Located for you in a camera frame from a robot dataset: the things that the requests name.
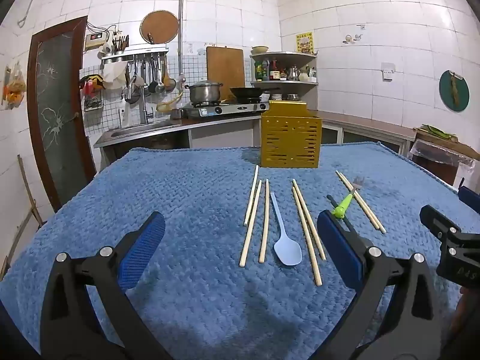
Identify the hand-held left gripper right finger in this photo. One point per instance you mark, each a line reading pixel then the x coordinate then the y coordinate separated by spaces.
pixel 337 247

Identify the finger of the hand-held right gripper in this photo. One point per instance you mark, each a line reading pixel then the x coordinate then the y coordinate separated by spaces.
pixel 438 221
pixel 470 198

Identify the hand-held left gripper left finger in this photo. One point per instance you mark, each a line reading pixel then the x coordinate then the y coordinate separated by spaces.
pixel 144 247

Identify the wooden chopstick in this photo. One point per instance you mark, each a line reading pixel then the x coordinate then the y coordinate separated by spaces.
pixel 264 221
pixel 308 217
pixel 251 195
pixel 306 236
pixel 251 225
pixel 372 215
pixel 365 213

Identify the light blue plastic spoon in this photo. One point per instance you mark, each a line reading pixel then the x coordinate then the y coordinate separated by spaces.
pixel 288 251

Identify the yellow perforated utensil holder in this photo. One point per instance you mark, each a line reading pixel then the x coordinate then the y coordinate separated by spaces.
pixel 290 138

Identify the row of hanging kitchen utensils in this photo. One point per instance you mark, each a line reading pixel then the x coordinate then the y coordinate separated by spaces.
pixel 157 82

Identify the box covered with plastic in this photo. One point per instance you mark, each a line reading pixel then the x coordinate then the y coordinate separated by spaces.
pixel 435 155

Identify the blue textured blanket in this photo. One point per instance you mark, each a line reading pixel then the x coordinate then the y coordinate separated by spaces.
pixel 187 195

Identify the green vegetables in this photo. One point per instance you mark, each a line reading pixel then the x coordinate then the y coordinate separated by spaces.
pixel 437 131

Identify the round green board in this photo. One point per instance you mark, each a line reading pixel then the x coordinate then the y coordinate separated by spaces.
pixel 448 93

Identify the steel sink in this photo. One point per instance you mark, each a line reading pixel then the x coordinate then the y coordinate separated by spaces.
pixel 138 131

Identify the steel faucet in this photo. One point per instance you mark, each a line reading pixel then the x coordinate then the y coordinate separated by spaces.
pixel 144 108

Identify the gas stove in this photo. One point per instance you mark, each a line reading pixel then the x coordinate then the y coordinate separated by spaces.
pixel 221 109

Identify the wooden door with glass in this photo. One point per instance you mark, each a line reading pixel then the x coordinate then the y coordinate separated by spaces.
pixel 56 112

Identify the steel cooking pot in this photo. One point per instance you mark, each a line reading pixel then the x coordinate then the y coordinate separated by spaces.
pixel 202 93

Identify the steel corner shelf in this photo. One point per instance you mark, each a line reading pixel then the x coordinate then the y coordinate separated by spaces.
pixel 296 83

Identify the white hanging cloth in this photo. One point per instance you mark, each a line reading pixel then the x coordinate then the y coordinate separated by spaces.
pixel 114 75

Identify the black wok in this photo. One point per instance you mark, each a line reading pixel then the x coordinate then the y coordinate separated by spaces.
pixel 245 92

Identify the red label bottle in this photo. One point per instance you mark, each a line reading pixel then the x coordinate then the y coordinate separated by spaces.
pixel 273 71

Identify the dark sauce bottle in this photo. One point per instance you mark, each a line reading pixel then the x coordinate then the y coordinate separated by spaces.
pixel 266 70

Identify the green bottle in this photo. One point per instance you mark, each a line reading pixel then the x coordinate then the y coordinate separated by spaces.
pixel 258 72

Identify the wooden cutting board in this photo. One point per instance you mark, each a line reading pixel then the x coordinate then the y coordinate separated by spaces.
pixel 225 65

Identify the cup of knives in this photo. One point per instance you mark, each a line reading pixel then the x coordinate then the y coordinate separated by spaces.
pixel 120 44

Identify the hanging plastic bags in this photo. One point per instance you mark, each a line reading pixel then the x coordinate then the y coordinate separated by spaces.
pixel 13 86

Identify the beige electric box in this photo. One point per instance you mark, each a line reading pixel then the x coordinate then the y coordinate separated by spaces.
pixel 95 40

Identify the pale bowl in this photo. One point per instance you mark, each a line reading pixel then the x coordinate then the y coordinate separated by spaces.
pixel 260 49

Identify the round wooden lid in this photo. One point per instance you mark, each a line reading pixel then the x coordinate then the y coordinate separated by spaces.
pixel 159 26

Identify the white wall socket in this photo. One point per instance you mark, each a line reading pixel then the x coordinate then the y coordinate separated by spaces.
pixel 388 71

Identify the steel wall rack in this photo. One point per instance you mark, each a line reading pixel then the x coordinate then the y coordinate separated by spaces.
pixel 135 51

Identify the decorative wall hooks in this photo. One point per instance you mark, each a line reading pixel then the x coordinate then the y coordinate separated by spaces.
pixel 352 39

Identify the yellow wall poster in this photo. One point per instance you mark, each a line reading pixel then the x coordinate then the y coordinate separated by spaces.
pixel 304 42

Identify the steel wall pipe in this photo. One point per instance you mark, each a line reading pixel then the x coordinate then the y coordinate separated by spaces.
pixel 181 26

